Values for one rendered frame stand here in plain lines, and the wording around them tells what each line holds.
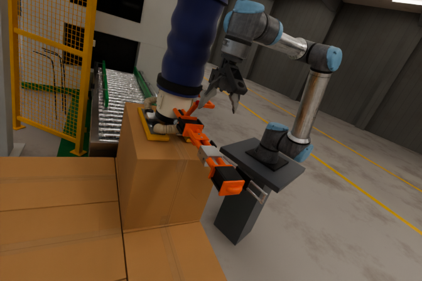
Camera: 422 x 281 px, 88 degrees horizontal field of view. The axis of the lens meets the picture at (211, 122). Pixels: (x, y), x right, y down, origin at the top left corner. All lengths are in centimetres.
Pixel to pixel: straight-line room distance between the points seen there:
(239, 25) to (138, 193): 77
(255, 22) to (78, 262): 107
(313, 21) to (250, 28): 987
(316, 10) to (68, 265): 1048
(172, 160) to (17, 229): 67
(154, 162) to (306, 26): 1001
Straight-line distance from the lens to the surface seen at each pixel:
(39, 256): 114
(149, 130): 107
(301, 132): 146
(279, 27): 85
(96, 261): 111
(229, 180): 65
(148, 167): 95
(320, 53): 131
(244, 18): 72
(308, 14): 1072
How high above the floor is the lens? 146
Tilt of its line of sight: 21 degrees down
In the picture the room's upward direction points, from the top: 18 degrees clockwise
